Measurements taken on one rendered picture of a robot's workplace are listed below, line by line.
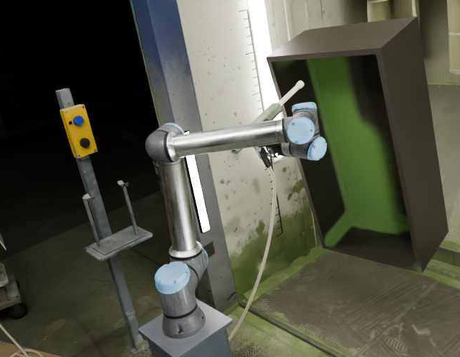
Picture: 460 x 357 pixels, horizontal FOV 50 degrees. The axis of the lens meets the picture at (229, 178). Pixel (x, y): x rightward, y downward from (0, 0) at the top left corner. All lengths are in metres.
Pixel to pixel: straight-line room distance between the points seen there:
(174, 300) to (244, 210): 1.23
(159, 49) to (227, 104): 0.55
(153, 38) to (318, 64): 0.89
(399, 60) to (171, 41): 1.19
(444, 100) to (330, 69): 1.27
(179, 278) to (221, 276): 1.15
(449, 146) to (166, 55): 2.01
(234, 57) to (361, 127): 0.85
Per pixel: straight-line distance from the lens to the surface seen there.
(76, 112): 2.65
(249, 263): 3.31
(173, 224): 2.13
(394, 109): 2.21
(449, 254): 3.52
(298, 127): 1.70
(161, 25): 2.72
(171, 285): 2.05
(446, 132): 3.68
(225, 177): 3.01
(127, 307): 3.11
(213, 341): 2.19
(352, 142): 2.86
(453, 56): 3.32
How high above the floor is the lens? 1.92
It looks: 20 degrees down
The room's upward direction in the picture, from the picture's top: 11 degrees counter-clockwise
